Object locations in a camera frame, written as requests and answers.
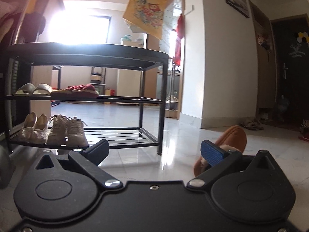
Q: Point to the yellow hexagon door decoration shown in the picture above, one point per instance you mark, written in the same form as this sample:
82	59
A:
303	37

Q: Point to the black metal shoe rack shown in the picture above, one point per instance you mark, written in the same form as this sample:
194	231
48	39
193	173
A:
154	58

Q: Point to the brown fleece-lined slipper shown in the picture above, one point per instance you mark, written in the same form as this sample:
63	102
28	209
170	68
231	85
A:
233	139

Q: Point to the grey-green slipper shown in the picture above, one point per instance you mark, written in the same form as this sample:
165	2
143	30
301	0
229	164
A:
23	89
42	89

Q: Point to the red hanging ornament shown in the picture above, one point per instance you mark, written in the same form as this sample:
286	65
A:
179	36

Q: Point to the beige sandal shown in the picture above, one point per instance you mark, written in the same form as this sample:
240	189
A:
246	124
258	123

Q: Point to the framed wall picture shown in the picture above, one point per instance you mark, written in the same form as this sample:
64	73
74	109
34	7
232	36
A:
235	0

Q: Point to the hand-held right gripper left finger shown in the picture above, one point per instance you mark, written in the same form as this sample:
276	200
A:
97	151

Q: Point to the dark entrance door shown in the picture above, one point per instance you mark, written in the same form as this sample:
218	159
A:
292	77

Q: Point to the cream lace-up sneaker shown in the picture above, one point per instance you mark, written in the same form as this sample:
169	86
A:
56	131
77	133

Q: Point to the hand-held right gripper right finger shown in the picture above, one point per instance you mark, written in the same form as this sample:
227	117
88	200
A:
212	155

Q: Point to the red and yellow slipper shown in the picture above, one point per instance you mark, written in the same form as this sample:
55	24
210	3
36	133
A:
61	91
83	89

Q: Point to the yellow printed tote bag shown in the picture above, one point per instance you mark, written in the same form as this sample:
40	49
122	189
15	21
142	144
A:
146	9

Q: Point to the large water bottle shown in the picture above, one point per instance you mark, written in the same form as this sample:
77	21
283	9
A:
283	108

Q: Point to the beige flat shoe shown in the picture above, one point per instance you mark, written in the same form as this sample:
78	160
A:
29	128
41	129

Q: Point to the white wall hook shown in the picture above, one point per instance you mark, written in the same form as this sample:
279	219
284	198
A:
189	9

